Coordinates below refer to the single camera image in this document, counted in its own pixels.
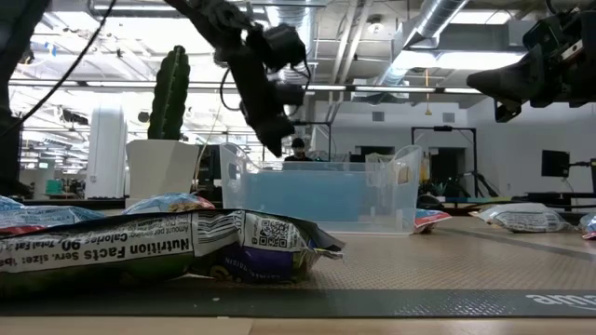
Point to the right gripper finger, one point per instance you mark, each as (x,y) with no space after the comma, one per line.
(510,81)
(506,111)

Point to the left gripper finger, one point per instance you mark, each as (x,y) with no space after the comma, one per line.
(277,135)

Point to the silver-backed granola bar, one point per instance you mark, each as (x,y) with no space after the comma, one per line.
(524,218)

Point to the blue red granola bar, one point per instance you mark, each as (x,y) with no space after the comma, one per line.
(430,218)
(589,227)
(167,203)
(42,216)

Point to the green purple granola bar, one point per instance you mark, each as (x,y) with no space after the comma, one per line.
(139,242)

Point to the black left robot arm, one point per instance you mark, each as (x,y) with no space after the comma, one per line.
(14,70)

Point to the person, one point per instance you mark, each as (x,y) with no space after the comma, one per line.
(298,151)

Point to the black monitor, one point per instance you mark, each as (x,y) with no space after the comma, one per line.
(555,164)

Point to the yellow hanging pendant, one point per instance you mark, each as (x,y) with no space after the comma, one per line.
(427,111)

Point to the green cactus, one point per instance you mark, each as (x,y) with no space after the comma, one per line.
(170,93)

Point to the dark desk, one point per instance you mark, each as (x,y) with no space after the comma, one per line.
(559,196)

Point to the white plant pot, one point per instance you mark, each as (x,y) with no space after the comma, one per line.
(160,170)

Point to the clear plastic bin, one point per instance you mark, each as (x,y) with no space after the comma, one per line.
(396,205)

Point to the black-edged textured table mat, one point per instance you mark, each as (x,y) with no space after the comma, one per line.
(442,265)

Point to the white pillar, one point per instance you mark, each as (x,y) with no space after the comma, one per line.
(106,153)

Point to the black frame stand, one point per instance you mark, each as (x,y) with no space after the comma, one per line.
(321,123)
(442,128)

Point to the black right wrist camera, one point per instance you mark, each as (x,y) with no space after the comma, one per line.
(551,30)

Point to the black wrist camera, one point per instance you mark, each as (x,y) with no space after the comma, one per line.
(279,44)
(551,30)

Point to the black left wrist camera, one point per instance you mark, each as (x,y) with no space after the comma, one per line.
(279,44)

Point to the silver ribbed air duct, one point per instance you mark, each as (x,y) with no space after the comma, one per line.
(433,21)
(298,14)

